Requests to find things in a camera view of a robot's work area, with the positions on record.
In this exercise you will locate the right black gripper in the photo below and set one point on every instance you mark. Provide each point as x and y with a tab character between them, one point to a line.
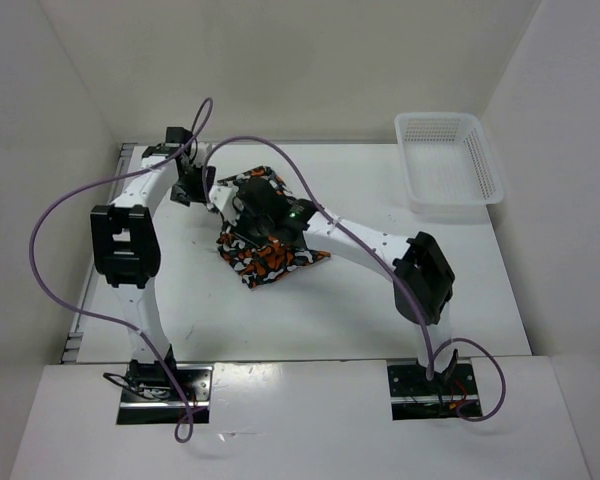
238	225

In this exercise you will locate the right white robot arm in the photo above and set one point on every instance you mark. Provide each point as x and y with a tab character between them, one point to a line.
420	274

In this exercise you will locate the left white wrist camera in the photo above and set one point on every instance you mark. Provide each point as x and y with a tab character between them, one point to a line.
199	153

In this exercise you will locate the orange camouflage shorts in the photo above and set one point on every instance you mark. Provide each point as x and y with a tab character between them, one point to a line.
259	265

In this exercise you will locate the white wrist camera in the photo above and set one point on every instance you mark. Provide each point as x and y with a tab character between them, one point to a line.
220	201
199	153

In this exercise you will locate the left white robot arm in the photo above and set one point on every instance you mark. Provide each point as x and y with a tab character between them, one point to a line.
125	244

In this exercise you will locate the white plastic basket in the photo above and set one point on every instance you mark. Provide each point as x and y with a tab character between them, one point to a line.
447	162

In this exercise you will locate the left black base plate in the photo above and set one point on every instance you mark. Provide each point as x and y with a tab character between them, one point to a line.
157	401

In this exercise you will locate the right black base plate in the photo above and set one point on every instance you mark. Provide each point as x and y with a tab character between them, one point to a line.
413	397

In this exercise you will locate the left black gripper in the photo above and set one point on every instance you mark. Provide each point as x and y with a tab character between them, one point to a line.
196	196

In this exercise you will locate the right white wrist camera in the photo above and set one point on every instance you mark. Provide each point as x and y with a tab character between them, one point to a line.
220	201

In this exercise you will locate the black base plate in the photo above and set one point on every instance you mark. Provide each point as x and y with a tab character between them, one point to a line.
157	401
413	397

